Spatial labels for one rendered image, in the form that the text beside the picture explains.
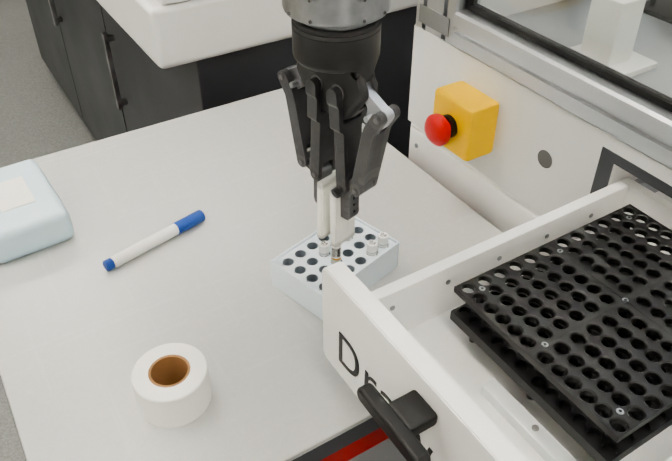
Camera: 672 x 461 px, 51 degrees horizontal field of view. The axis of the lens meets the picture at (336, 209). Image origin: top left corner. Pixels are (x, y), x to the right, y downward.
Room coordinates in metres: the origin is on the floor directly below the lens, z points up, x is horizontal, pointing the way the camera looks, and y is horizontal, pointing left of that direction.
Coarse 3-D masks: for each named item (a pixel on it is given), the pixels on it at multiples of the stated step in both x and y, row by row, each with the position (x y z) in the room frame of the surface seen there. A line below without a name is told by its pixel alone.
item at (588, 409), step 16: (480, 304) 0.42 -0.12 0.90; (496, 304) 0.42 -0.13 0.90; (512, 320) 0.40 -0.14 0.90; (512, 336) 0.38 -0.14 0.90; (528, 336) 0.38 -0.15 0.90; (528, 352) 0.36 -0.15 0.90; (544, 352) 0.37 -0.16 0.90; (544, 368) 0.35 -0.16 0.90; (560, 368) 0.35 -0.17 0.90; (560, 384) 0.33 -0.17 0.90; (576, 400) 0.32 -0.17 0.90; (592, 416) 0.31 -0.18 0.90; (624, 416) 0.31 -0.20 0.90; (608, 432) 0.29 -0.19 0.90; (624, 432) 0.29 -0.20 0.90
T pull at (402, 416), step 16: (368, 384) 0.32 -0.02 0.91; (368, 400) 0.31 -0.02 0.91; (384, 400) 0.31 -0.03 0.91; (400, 400) 0.31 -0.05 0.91; (416, 400) 0.31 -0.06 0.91; (384, 416) 0.30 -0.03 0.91; (400, 416) 0.30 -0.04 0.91; (416, 416) 0.30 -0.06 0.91; (432, 416) 0.30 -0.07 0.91; (400, 432) 0.28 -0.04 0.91; (416, 432) 0.29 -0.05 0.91; (400, 448) 0.28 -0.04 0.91; (416, 448) 0.27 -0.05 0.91
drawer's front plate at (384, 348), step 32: (352, 288) 0.41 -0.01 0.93; (352, 320) 0.39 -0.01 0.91; (384, 320) 0.37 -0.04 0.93; (384, 352) 0.36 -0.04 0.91; (416, 352) 0.34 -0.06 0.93; (352, 384) 0.39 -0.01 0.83; (384, 384) 0.35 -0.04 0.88; (416, 384) 0.32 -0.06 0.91; (448, 384) 0.31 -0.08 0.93; (448, 416) 0.29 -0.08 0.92; (480, 416) 0.29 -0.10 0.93; (448, 448) 0.29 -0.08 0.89; (480, 448) 0.27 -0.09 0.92; (512, 448) 0.26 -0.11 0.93
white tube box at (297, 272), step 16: (368, 224) 0.65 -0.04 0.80; (304, 240) 0.62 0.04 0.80; (320, 240) 0.63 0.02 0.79; (352, 240) 0.62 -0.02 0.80; (368, 240) 0.64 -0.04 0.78; (288, 256) 0.60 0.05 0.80; (304, 256) 0.60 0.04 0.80; (320, 256) 0.60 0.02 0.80; (352, 256) 0.60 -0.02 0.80; (368, 256) 0.60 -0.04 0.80; (384, 256) 0.60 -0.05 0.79; (272, 272) 0.58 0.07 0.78; (288, 272) 0.57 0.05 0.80; (304, 272) 0.57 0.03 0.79; (320, 272) 0.57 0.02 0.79; (368, 272) 0.58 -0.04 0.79; (384, 272) 0.60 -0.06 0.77; (288, 288) 0.57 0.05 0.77; (304, 288) 0.55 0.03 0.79; (320, 288) 0.55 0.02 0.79; (368, 288) 0.58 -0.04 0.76; (304, 304) 0.55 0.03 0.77; (320, 304) 0.53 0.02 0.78
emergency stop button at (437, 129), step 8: (432, 120) 0.73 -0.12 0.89; (440, 120) 0.73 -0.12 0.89; (424, 128) 0.74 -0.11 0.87; (432, 128) 0.73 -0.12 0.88; (440, 128) 0.72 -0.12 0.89; (448, 128) 0.72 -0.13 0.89; (432, 136) 0.73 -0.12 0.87; (440, 136) 0.72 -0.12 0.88; (448, 136) 0.72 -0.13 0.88; (440, 144) 0.72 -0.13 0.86
